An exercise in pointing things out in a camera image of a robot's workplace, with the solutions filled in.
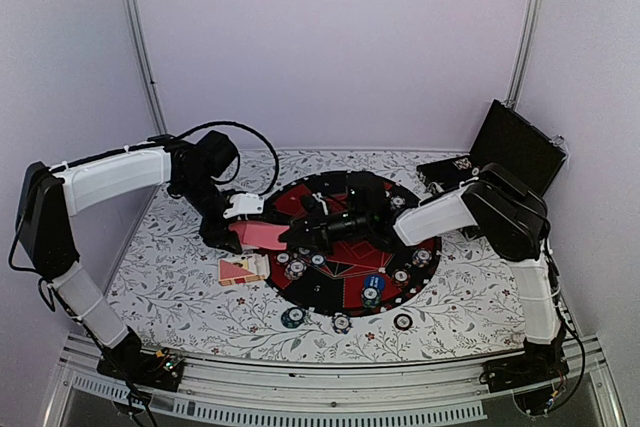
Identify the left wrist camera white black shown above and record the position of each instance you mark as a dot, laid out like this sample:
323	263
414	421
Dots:
243	204

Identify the red brown poker chip stack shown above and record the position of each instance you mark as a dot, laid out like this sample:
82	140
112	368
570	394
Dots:
403	322

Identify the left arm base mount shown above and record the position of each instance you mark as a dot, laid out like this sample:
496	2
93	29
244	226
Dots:
161	369

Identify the blue beige poker chip stack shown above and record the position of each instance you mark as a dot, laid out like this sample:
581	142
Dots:
341	323

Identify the left aluminium frame post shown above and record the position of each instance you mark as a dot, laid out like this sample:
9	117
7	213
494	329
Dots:
133	17

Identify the green poker chip stack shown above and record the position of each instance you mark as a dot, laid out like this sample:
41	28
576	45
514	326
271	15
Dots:
293	317

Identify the red card bundle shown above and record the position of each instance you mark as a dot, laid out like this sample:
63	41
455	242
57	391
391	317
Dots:
260	235

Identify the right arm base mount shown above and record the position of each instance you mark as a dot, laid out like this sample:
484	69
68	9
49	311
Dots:
544	379

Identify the black poker set case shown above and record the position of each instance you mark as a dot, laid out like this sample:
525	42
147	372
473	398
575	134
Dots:
505	152

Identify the red playing card deck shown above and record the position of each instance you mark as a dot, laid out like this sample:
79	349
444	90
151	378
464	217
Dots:
243	269

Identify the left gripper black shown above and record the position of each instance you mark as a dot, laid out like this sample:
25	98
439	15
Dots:
218	235

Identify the right aluminium frame post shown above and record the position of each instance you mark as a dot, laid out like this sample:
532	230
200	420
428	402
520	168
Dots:
531	16

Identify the green chips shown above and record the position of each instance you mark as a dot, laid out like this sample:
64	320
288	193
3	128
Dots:
371	297

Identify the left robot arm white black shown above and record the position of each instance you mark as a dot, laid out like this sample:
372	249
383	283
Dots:
52	225

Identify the round red black poker mat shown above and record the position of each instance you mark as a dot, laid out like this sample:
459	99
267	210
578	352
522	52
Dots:
336	287

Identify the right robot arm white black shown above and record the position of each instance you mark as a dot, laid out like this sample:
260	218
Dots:
535	277

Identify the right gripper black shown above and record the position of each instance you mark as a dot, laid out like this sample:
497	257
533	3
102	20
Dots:
317	233

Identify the aluminium frame post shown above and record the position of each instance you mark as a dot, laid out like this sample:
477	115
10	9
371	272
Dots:
531	16
133	17

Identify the blue small blind button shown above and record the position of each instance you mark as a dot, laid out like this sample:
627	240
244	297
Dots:
375	281

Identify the front aluminium rail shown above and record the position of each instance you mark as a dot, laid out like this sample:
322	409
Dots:
234	392

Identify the poker chips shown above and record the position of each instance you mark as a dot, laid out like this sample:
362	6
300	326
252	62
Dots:
294	270
421	258

